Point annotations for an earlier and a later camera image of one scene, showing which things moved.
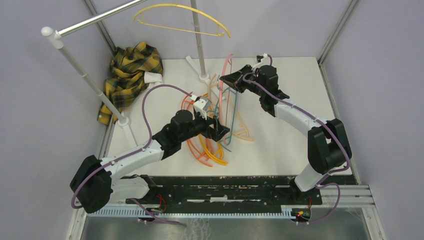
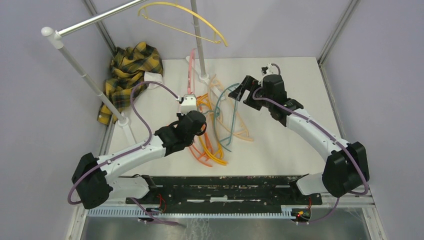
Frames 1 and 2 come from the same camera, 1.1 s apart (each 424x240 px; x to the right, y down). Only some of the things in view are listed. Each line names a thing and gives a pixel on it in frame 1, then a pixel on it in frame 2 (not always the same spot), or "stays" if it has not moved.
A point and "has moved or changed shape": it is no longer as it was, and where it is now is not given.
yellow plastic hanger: x=179 y=30 has moved or changed shape
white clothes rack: x=57 y=35 stays
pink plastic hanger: x=221 y=87 to x=193 y=52
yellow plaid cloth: x=128 y=66 stays
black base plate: x=233 y=192 stays
